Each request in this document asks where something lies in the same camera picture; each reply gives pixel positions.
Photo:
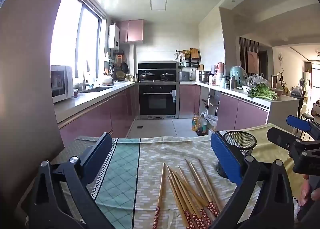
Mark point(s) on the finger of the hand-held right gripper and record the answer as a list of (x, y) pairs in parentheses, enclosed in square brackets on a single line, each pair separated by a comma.
[(297, 122), (277, 136)]

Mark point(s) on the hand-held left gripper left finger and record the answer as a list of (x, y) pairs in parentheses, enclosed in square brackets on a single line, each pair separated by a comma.
[(100, 154)]

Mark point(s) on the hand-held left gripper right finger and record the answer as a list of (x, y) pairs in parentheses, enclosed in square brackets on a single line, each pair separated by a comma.
[(225, 156)]

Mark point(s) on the black mesh utensil holder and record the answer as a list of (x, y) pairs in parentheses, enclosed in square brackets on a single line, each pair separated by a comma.
[(240, 140)]

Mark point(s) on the bunch of wooden chopsticks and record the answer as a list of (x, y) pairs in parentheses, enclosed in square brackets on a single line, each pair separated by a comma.
[(180, 189)]

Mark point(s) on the person's right hand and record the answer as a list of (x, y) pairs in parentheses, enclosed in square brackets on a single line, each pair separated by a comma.
[(304, 190)]

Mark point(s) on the black stool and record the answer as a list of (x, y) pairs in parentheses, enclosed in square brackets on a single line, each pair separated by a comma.
[(307, 117)]

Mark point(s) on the crumpled plastic bag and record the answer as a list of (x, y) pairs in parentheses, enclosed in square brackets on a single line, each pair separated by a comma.
[(211, 121)]

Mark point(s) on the dark oil bottle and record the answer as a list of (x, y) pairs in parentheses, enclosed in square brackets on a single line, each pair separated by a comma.
[(201, 126)]

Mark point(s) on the pink base cabinets with sink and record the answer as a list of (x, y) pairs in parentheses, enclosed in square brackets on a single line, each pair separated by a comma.
[(100, 114)]

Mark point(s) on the yellow oil bottle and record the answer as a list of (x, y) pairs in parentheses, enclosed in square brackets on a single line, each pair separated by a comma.
[(195, 122)]

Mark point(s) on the bunch of green vegetables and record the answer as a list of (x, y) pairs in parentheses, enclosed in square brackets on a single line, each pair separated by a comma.
[(262, 92)]

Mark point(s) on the brown tumbler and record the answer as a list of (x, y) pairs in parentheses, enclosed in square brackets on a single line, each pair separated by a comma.
[(274, 81)]

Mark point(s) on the printed green yellow tablecloth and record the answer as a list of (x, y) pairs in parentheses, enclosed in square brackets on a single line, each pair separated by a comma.
[(150, 149)]

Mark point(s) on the clear plastic bag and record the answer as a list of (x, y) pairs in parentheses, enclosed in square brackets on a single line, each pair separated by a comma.
[(256, 79)]

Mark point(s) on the dark metal flask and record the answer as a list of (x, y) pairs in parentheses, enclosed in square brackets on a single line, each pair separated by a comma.
[(233, 82)]

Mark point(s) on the gold ceiling lamp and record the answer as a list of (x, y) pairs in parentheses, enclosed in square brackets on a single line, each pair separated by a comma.
[(317, 54)]

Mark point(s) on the mint green appliance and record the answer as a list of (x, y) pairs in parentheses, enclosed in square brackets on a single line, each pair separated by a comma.
[(237, 72)]

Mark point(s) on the white microwave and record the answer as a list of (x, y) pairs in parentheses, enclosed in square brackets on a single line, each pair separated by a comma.
[(62, 84)]

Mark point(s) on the black integrated stove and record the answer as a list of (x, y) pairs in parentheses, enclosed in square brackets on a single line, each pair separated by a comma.
[(157, 99)]

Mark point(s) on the steel stockpot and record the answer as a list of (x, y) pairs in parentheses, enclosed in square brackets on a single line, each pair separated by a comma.
[(204, 76)]

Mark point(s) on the hanging frying pans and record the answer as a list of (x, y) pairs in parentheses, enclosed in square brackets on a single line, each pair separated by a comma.
[(121, 69)]

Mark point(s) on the pink kettle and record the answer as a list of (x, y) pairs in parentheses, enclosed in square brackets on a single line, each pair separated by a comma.
[(220, 67)]

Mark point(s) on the silver countertop appliance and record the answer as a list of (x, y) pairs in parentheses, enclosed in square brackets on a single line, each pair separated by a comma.
[(185, 76)]

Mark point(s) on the black wok with lid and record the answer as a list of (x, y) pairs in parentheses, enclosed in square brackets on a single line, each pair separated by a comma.
[(147, 75), (167, 75)]

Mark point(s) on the wooden cutting board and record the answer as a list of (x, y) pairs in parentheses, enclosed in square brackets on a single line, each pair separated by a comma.
[(195, 53)]

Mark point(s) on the white water heater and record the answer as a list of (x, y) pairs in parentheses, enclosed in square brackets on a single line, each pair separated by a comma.
[(113, 36)]

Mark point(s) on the kitchen window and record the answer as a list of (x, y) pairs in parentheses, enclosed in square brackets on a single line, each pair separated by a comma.
[(70, 34)]

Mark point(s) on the ceiling light panel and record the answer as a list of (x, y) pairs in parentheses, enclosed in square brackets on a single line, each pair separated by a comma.
[(158, 1)]

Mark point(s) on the wall clock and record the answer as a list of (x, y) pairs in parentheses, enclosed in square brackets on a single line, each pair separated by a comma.
[(280, 57)]

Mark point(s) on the pink wall painting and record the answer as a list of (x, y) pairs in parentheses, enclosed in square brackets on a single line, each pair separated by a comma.
[(252, 61)]

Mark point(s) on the striped wall panel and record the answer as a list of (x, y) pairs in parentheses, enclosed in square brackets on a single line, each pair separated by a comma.
[(243, 51)]

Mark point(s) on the black wall rack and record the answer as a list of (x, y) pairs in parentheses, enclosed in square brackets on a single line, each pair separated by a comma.
[(185, 62)]

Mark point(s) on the pink wall cabinet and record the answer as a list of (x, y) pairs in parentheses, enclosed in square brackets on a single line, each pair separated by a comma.
[(132, 31)]

